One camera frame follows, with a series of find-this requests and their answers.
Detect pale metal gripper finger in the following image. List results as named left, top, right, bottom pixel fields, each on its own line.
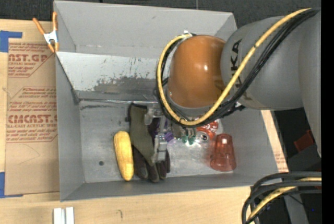
left=144, top=105, right=162, bottom=125
left=152, top=135, right=169, bottom=165

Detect purple ribbed object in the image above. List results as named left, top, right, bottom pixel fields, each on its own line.
left=148, top=117, right=175, bottom=143

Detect red and white drink can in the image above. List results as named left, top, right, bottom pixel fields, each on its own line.
left=195, top=120, right=220, bottom=143

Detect yellow toy corn cob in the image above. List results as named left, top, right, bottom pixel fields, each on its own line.
left=113, top=131, right=135, bottom=182

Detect red clear plastic cup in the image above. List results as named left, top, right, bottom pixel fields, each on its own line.
left=209, top=133, right=237, bottom=172

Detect grey metal bin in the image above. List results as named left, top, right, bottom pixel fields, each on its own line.
left=53, top=0, right=288, bottom=202

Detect brown cardboard board red print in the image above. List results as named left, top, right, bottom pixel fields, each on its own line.
left=0, top=18, right=290, bottom=199

